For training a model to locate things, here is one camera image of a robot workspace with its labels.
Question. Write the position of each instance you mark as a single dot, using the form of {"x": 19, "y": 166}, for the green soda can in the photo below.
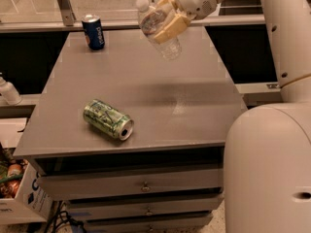
{"x": 108, "y": 120}

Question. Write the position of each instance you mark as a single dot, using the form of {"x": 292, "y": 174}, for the blue Pepsi can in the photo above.
{"x": 93, "y": 32}

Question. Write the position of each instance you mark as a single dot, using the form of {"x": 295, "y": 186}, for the metal railing frame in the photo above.
{"x": 122, "y": 13}

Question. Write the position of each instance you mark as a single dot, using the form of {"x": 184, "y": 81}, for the grey drawer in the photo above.
{"x": 149, "y": 225}
{"x": 88, "y": 186}
{"x": 146, "y": 206}

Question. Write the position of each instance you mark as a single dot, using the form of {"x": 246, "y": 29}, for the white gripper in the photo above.
{"x": 195, "y": 0}

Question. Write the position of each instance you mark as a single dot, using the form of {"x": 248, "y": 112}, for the white spray bottle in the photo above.
{"x": 9, "y": 92}

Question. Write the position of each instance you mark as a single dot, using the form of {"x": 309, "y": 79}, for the middle grey drawer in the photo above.
{"x": 146, "y": 206}

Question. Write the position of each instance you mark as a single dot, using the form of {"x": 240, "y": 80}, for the top grey drawer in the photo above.
{"x": 88, "y": 186}

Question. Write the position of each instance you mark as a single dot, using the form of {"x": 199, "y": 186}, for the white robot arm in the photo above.
{"x": 267, "y": 164}

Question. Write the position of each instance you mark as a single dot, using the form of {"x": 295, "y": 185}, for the clear plastic water bottle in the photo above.
{"x": 152, "y": 19}

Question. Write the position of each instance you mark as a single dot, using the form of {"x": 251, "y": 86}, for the grey drawer cabinet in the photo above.
{"x": 181, "y": 109}

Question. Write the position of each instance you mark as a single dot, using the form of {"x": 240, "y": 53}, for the white cardboard box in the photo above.
{"x": 30, "y": 204}

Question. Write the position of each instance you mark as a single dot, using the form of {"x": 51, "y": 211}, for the bottom grey drawer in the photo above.
{"x": 149, "y": 225}

